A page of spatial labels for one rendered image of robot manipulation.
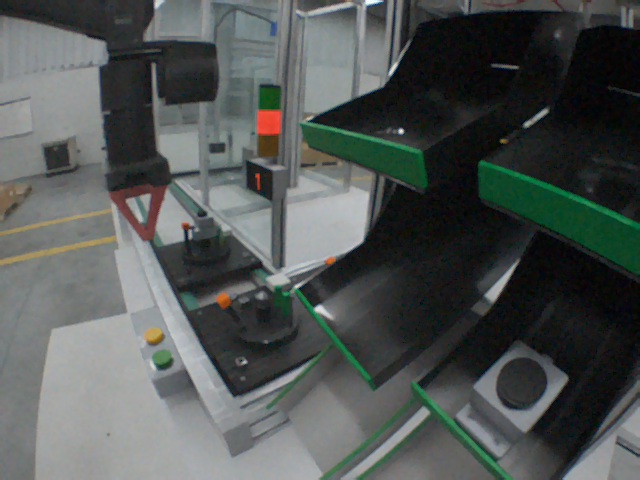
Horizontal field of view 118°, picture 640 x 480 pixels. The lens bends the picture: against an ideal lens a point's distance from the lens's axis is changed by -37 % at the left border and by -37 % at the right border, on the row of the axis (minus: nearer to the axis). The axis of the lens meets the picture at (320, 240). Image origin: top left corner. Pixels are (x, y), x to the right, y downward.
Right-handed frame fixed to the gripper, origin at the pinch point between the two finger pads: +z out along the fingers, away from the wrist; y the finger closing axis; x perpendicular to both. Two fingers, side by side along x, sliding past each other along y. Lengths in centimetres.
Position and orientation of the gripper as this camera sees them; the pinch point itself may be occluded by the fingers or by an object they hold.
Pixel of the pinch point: (146, 233)
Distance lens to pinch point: 38.7
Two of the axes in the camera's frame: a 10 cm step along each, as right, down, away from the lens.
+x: -7.8, 2.6, -5.6
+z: -0.4, 8.9, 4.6
